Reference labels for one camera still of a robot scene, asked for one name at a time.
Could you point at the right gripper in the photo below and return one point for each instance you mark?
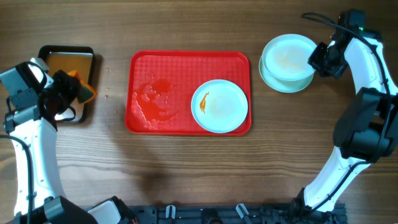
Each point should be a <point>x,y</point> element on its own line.
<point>314,61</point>

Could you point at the black water basin tray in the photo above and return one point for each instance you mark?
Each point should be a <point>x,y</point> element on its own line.
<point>68,58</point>

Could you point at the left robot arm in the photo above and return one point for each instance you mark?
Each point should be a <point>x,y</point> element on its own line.
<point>41,198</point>

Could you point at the orange green sponge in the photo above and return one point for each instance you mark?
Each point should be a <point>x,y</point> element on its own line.
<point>86,92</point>

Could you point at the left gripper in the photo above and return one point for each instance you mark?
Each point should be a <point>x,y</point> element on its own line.
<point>69,84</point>

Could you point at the white plate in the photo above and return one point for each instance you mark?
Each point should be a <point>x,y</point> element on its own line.
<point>283,86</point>
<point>286,56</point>
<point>219,106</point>

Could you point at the red plastic tray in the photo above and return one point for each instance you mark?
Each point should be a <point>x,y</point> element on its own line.
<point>162,82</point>

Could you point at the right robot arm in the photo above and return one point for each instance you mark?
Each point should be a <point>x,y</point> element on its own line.
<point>367,130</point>

